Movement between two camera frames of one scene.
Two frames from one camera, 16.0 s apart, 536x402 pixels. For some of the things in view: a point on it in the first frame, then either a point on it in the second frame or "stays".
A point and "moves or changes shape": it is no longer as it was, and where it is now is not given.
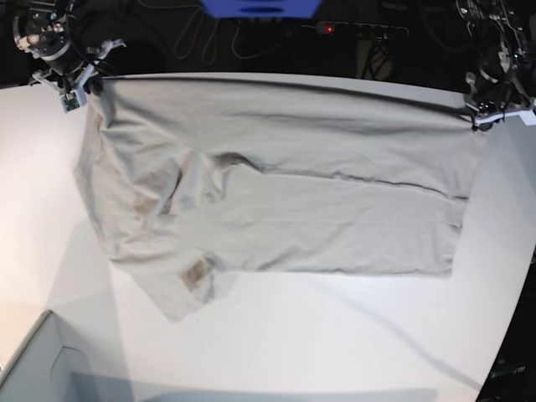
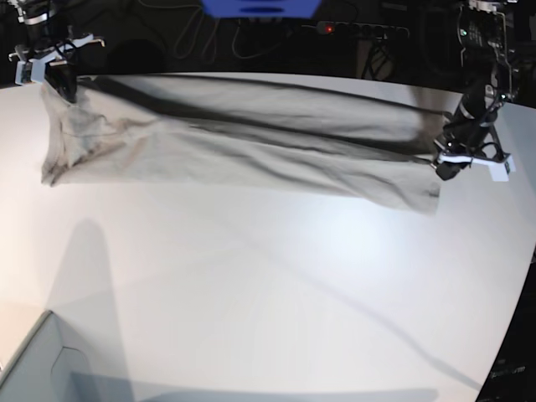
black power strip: (378, 31) stays
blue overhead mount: (261, 9) stays
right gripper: (497, 97) → (470, 137)
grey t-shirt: (193, 177) moves or changes shape
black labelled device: (512, 378) stays
